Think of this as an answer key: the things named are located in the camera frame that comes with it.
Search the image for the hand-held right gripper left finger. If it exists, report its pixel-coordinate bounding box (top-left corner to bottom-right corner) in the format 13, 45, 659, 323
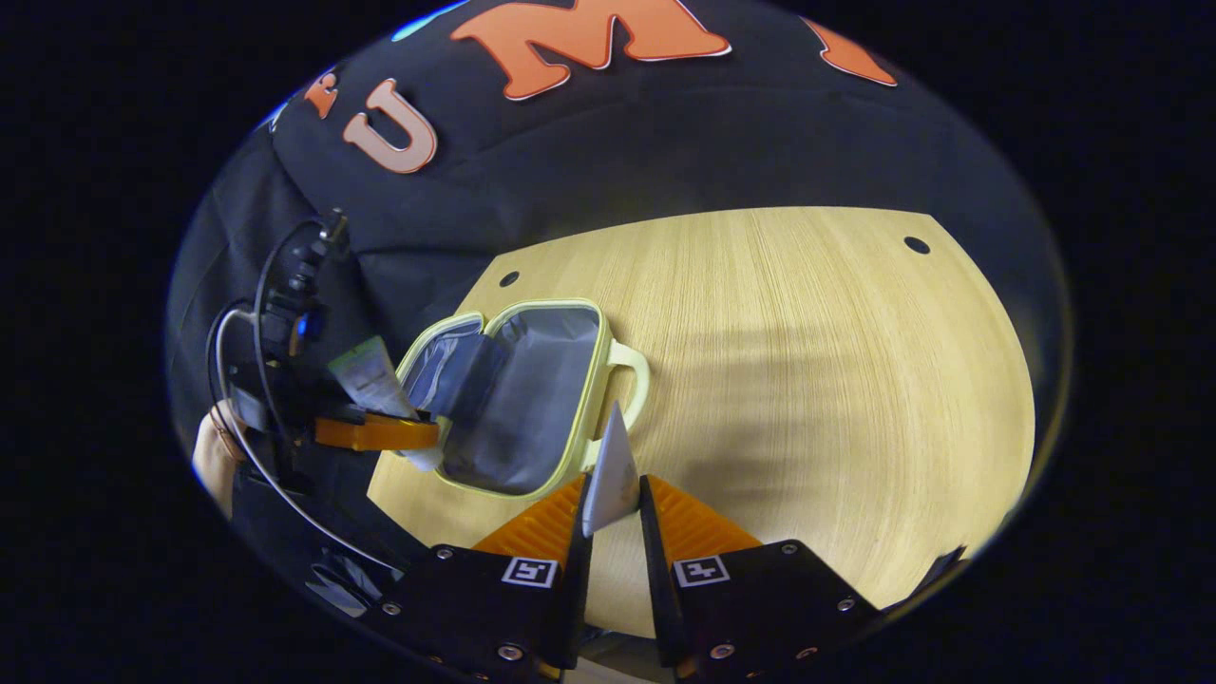
380, 474, 596, 681

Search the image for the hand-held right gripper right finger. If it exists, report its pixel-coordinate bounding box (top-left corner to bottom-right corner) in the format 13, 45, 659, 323
637, 474, 885, 681

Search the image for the white green skincare tube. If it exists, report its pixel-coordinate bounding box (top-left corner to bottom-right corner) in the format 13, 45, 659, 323
327, 336, 447, 474

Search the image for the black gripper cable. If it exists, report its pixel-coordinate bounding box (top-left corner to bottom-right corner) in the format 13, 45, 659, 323
251, 218, 329, 433

